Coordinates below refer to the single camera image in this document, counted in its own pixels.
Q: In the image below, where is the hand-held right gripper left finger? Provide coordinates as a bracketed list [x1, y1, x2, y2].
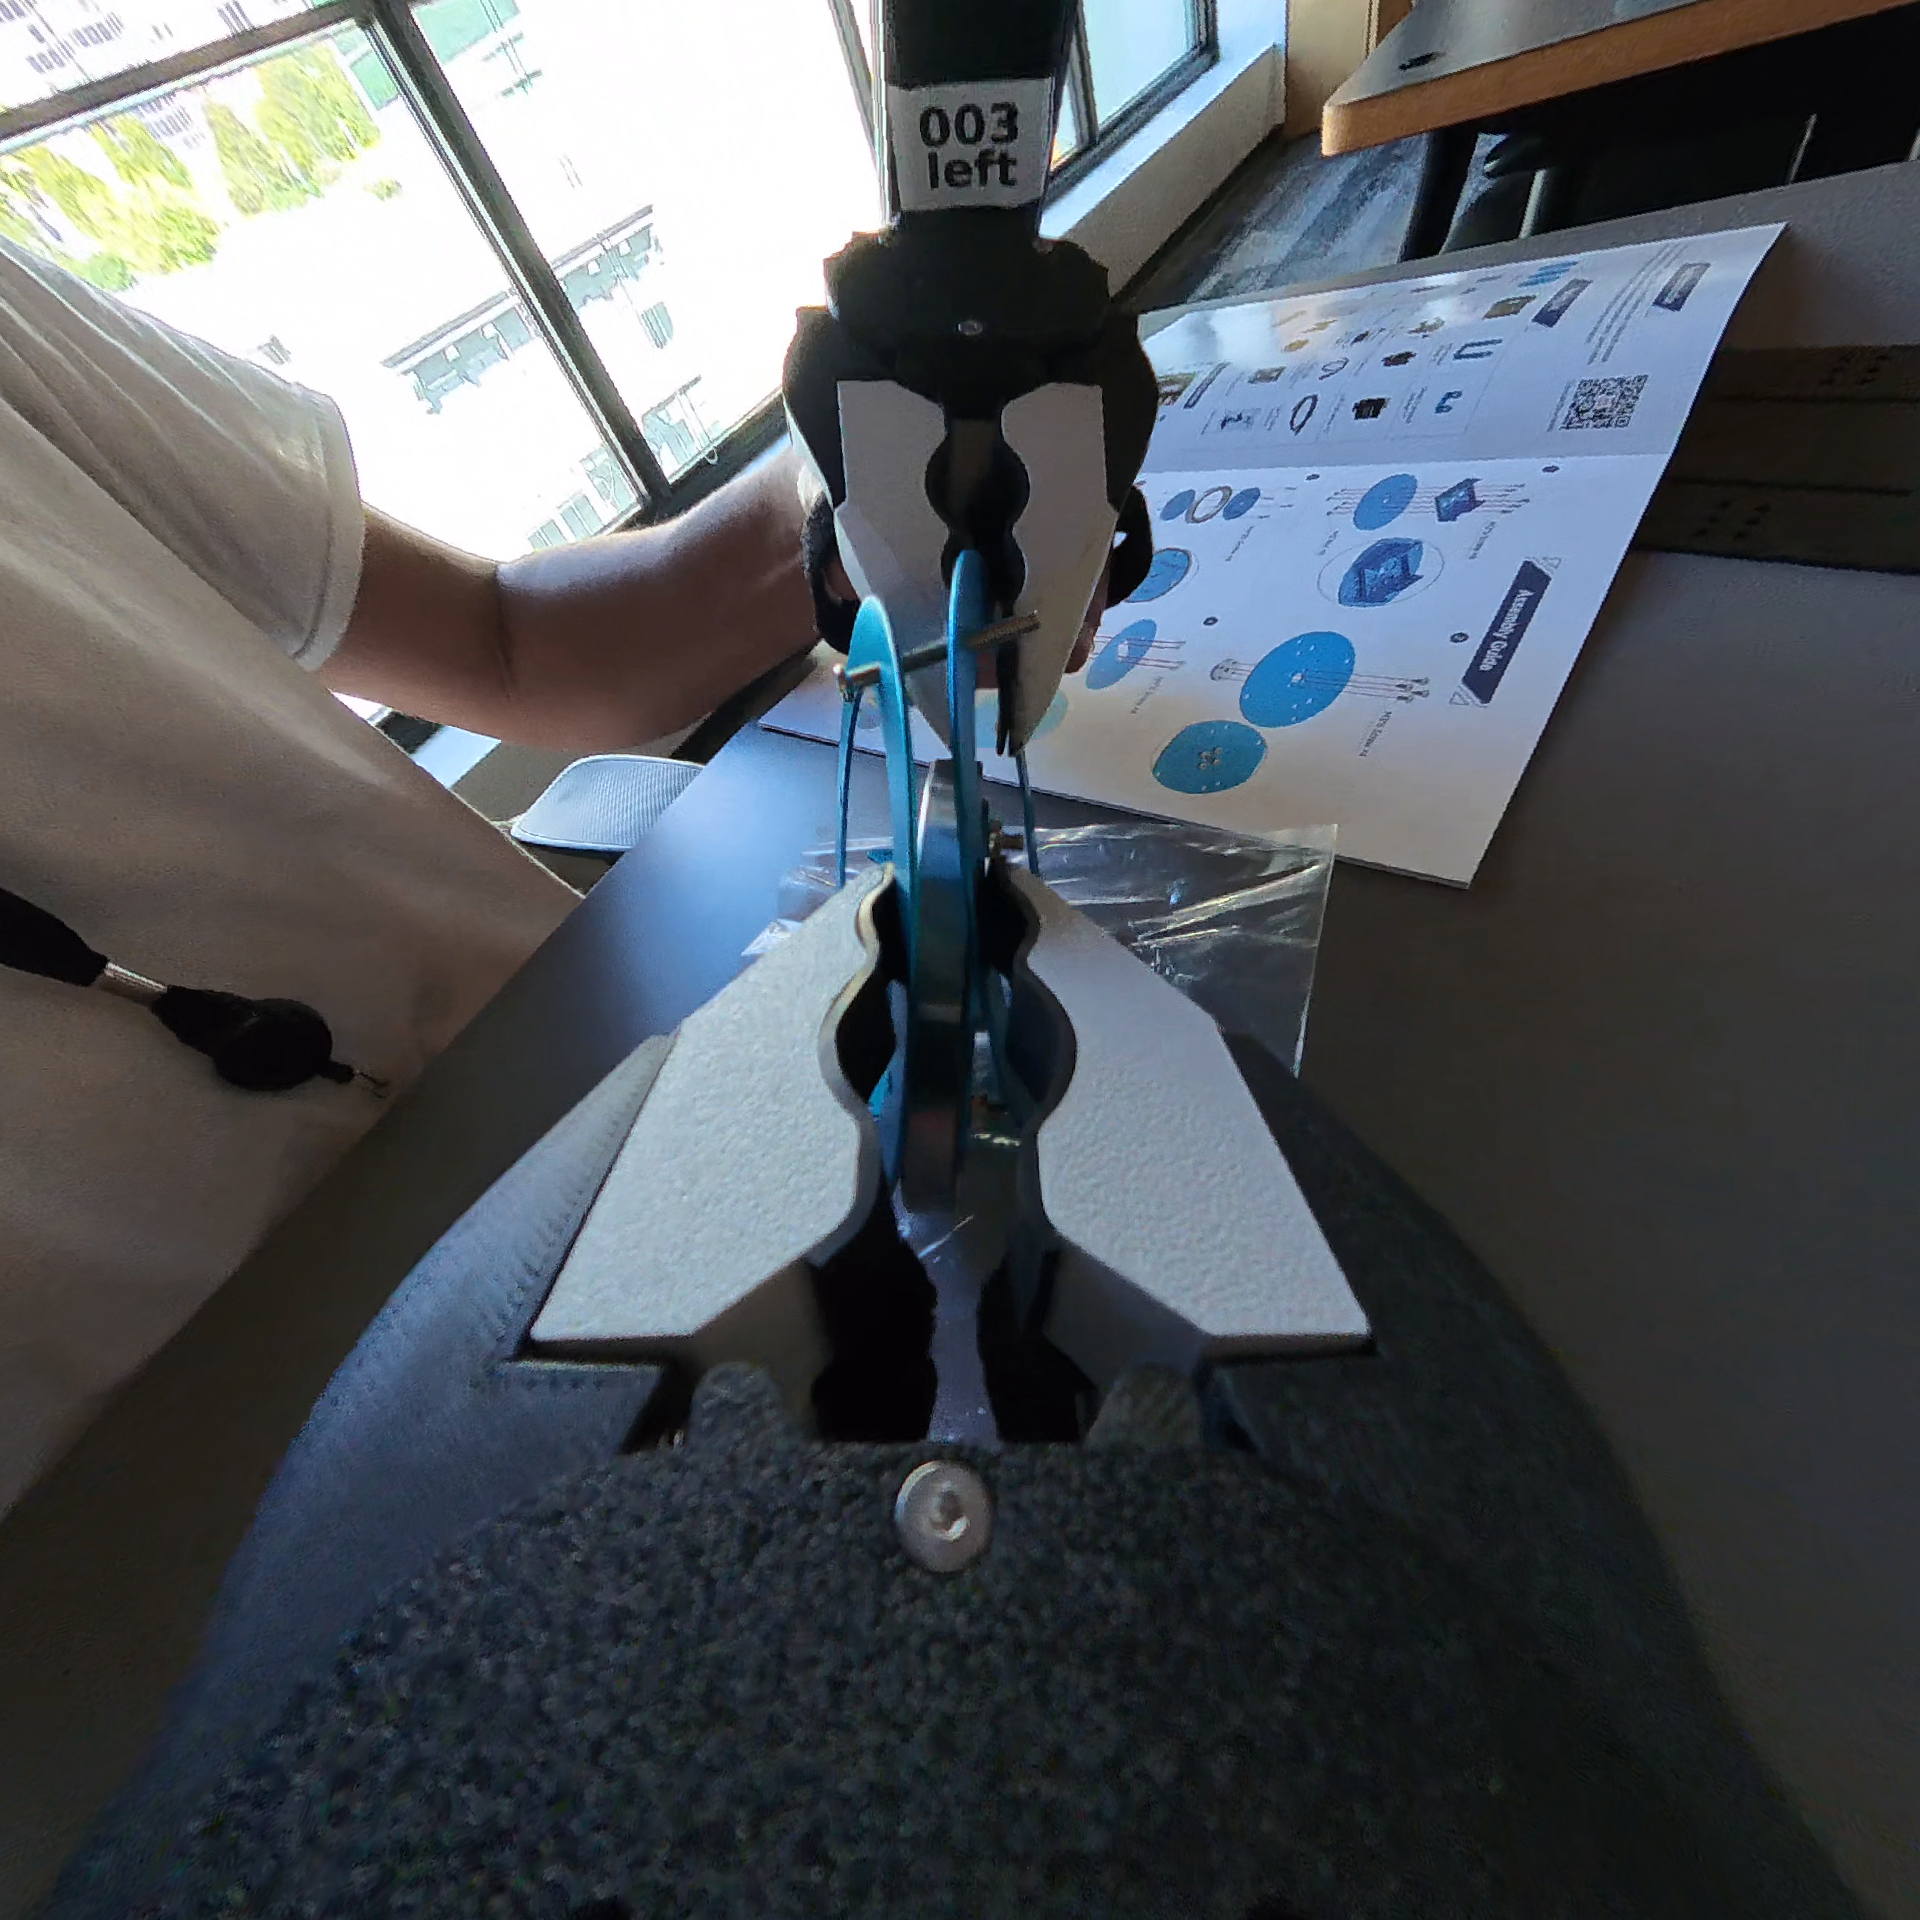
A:
[536, 872, 944, 1445]

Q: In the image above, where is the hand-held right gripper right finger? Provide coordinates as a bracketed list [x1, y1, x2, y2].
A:
[972, 867, 1376, 1445]

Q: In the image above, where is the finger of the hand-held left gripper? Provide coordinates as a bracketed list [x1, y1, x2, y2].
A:
[830, 377, 985, 746]
[984, 383, 1129, 756]

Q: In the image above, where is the long metal screw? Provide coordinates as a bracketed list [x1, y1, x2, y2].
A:
[837, 612, 1048, 699]

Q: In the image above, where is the blue metal ring plate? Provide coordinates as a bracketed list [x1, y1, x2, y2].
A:
[941, 545, 1057, 1164]

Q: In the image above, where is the blue round bearing base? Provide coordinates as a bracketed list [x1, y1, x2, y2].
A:
[834, 589, 1029, 1221]

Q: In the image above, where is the person's left forearm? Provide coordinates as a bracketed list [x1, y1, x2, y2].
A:
[320, 448, 842, 756]

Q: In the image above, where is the clear plastic bag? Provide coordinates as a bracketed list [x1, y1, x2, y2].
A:
[744, 816, 1339, 1077]

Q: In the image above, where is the office window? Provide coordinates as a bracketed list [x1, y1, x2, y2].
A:
[0, 0, 1292, 579]

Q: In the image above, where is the grey mesh office chair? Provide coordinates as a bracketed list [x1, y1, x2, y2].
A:
[508, 751, 712, 852]

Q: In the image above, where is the printed assembly guide sheet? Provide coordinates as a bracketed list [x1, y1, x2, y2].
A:
[755, 220, 1790, 890]

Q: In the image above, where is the wooden office table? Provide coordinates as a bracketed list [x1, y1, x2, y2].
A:
[1320, 0, 1920, 161]

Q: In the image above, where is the black flat plate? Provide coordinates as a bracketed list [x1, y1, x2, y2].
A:
[1662, 343, 1920, 561]

